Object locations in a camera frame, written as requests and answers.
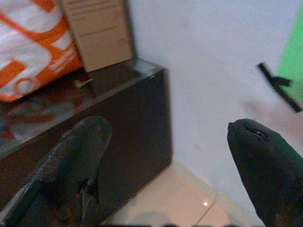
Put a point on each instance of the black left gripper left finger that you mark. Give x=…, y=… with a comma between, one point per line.
x=71, y=153

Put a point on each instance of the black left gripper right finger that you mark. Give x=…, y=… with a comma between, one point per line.
x=267, y=170

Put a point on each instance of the black glossy cabinet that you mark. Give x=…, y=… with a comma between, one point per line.
x=135, y=123

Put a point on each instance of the small silver key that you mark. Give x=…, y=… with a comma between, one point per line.
x=81, y=82

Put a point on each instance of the long black tape strip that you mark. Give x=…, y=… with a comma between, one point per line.
x=284, y=97

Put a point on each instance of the short black tape strip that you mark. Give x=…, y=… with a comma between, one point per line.
x=282, y=81

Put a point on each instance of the orange and white bag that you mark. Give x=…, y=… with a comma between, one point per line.
x=30, y=47

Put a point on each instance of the brown cardboard box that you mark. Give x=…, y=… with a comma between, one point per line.
x=101, y=33

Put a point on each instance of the green wall sheet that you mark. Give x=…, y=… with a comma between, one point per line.
x=294, y=47

